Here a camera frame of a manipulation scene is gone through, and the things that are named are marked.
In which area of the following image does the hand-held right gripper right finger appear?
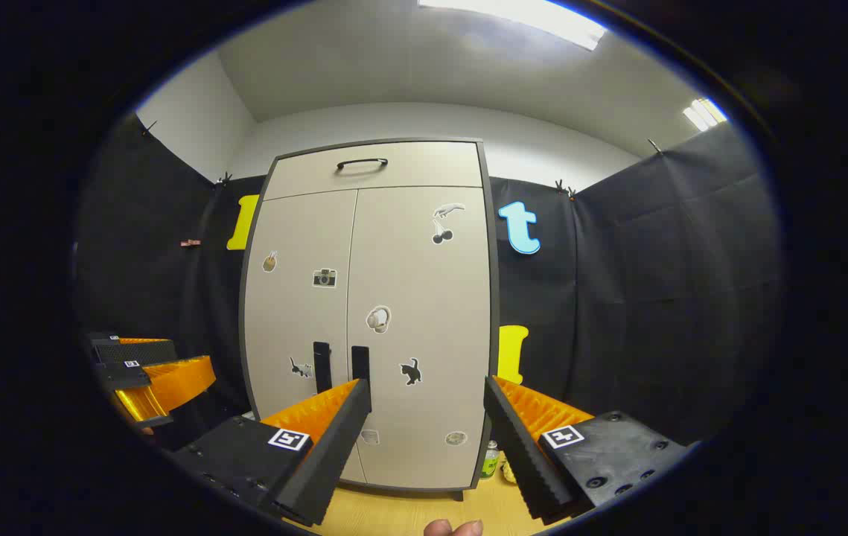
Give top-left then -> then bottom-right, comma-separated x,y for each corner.
483,375 -> 692,522

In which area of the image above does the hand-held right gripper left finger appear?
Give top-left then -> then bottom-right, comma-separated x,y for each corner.
170,378 -> 373,528

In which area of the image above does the beige double-door shoe cabinet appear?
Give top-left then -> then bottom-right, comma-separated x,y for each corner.
239,138 -> 500,501

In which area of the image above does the beige cabinet door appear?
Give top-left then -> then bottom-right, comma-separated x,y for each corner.
243,189 -> 366,485
340,186 -> 491,492

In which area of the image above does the black backdrop cloth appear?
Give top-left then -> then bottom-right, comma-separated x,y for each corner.
74,112 -> 782,447

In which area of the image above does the small ceiling light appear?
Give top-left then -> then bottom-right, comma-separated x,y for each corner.
683,98 -> 728,133

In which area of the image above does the long ceiling light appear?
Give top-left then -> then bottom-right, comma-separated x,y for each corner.
418,0 -> 609,51

